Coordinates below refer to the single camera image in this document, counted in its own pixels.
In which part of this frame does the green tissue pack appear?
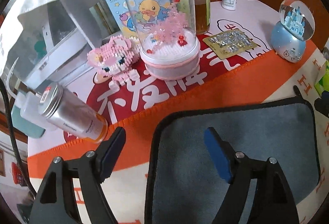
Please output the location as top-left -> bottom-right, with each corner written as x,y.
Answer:
315,60 -> 329,96

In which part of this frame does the black cable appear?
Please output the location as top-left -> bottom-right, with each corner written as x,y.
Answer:
0,80 -> 38,198

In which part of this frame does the blue duck carton box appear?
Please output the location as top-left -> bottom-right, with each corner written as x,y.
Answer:
99,0 -> 165,40

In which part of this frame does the silver orange can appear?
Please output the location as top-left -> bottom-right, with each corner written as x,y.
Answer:
38,82 -> 108,143

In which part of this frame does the red white printed mat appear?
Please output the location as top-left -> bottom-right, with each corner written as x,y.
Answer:
68,21 -> 274,144

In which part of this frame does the white squeeze bottle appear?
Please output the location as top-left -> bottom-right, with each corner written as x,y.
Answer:
6,58 -> 57,131

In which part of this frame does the blue castle snow globe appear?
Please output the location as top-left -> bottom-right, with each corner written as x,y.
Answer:
270,0 -> 315,63

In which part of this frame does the orange beige H-pattern table runner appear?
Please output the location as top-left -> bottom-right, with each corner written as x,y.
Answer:
27,39 -> 329,224

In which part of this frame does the white appliance with cloth cover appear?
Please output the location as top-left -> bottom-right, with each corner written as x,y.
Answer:
1,0 -> 102,91

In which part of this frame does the pink dome music box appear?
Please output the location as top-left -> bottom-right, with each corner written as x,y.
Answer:
125,0 -> 200,81

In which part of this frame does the teal cylindrical container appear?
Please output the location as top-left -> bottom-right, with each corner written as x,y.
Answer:
11,105 -> 45,139

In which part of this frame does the gold blister pill card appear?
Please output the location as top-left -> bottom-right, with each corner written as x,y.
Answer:
203,29 -> 258,60

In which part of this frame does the pink block cat figure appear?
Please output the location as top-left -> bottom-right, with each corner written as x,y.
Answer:
87,35 -> 140,86

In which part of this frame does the purple and grey towel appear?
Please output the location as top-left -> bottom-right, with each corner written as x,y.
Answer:
144,96 -> 320,223

